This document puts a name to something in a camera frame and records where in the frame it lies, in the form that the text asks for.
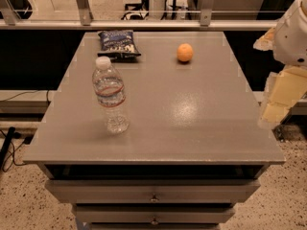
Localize lower grey drawer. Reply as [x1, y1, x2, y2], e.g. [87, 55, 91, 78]
[72, 204, 235, 225]

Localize orange fruit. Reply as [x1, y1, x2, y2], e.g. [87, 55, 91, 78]
[177, 43, 194, 62]

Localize clear plastic water bottle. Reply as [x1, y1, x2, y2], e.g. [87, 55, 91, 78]
[92, 57, 130, 134]

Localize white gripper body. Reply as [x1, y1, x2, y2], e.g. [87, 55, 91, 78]
[273, 0, 307, 66]

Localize black floor cables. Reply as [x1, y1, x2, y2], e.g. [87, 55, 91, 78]
[0, 89, 52, 173]

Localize blue chip bag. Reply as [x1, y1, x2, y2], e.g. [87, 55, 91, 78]
[98, 30, 141, 59]

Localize grey drawer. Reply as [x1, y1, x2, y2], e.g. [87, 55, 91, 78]
[72, 204, 235, 225]
[45, 179, 260, 204]

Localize grey drawer cabinet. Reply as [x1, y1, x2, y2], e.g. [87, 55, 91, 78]
[24, 32, 284, 230]

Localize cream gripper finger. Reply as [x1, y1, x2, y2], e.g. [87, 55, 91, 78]
[253, 28, 275, 51]
[259, 65, 307, 126]

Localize upper grey drawer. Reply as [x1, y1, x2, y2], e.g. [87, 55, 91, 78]
[45, 179, 260, 204]

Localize metal railing with glass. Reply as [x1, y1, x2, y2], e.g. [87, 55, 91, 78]
[0, 0, 307, 31]

